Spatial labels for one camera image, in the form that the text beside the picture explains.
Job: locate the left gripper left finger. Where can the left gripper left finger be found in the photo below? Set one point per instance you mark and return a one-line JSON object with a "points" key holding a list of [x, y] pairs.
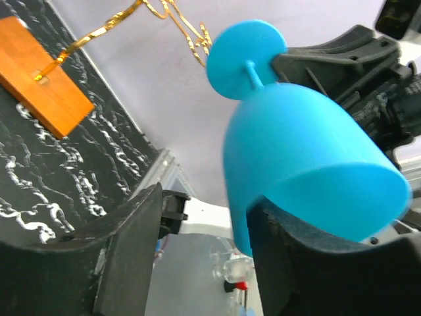
{"points": [[103, 268]]}

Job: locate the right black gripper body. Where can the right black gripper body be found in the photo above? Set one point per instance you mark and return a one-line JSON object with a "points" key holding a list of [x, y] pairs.
{"points": [[390, 113]]}

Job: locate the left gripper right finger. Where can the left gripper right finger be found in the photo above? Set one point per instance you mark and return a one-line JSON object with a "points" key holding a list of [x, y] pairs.
{"points": [[302, 270]]}

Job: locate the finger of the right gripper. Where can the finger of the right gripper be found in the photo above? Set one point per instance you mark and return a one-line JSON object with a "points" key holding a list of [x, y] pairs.
{"points": [[341, 66]]}

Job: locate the teal wine glass front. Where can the teal wine glass front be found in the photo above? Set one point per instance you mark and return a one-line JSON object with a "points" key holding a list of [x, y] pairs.
{"points": [[296, 147]]}

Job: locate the gold wire glass rack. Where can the gold wire glass rack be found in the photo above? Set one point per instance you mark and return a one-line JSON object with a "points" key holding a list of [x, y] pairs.
{"points": [[37, 81]]}

